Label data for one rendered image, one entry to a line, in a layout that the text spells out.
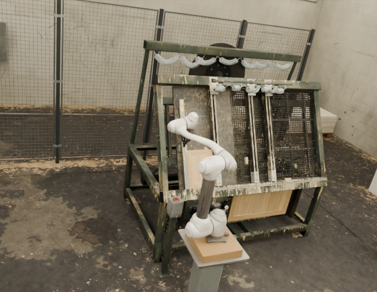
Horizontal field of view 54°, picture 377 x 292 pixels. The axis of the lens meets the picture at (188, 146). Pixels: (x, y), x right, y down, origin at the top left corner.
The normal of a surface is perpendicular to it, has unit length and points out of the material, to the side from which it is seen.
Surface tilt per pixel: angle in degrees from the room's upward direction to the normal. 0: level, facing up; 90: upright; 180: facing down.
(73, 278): 0
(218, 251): 1
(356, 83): 90
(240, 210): 90
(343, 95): 90
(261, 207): 90
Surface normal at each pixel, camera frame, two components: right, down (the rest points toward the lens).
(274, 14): 0.37, 0.43
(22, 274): 0.15, -0.90
